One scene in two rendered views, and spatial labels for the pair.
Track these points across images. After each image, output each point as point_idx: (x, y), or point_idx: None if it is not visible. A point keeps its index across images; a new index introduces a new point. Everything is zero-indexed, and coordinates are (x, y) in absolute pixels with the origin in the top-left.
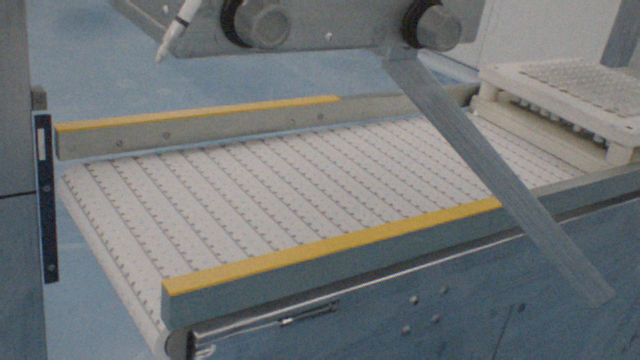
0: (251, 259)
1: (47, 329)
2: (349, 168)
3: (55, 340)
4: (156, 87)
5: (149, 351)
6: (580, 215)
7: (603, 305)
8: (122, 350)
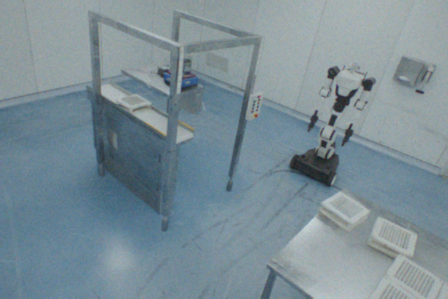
0: (188, 126)
1: (74, 260)
2: (158, 125)
3: (79, 256)
4: None
5: (82, 234)
6: (158, 113)
7: None
8: (82, 240)
